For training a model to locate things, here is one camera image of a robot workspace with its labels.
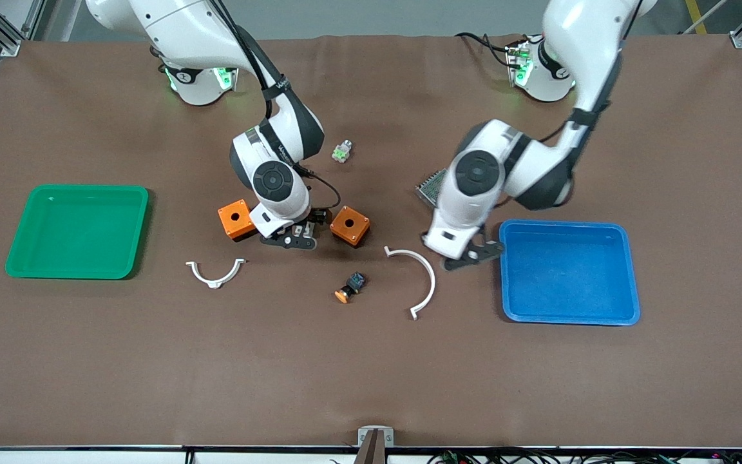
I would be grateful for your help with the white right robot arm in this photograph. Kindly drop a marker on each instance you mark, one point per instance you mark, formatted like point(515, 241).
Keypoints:
point(178, 32)

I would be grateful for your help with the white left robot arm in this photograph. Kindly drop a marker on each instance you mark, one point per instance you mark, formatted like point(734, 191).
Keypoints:
point(577, 38)

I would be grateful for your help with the orange box with hole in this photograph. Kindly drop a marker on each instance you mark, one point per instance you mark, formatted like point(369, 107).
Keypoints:
point(236, 220)
point(350, 225)

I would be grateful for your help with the large white pipe clamp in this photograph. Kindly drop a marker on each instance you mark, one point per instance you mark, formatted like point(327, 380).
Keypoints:
point(432, 277)

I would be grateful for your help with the metal mesh power supply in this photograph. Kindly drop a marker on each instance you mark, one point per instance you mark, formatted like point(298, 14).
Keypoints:
point(430, 189)

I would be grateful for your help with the orange button black body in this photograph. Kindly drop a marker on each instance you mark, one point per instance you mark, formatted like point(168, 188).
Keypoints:
point(344, 295)

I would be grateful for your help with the small white pipe clamp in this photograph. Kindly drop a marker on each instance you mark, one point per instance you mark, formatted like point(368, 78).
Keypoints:
point(216, 282)

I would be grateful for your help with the small green white component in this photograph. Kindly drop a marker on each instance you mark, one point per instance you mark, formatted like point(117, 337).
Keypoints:
point(342, 152)

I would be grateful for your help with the blue plastic tray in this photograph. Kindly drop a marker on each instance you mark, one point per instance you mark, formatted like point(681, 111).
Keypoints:
point(567, 274)

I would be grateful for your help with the brown table mat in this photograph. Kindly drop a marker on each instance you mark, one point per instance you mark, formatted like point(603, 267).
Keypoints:
point(371, 374)

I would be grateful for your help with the green plastic tray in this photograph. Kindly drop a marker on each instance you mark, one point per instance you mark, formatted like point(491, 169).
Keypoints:
point(75, 232)

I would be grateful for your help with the grey metal table bracket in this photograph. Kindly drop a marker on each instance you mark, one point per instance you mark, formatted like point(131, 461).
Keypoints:
point(375, 437)

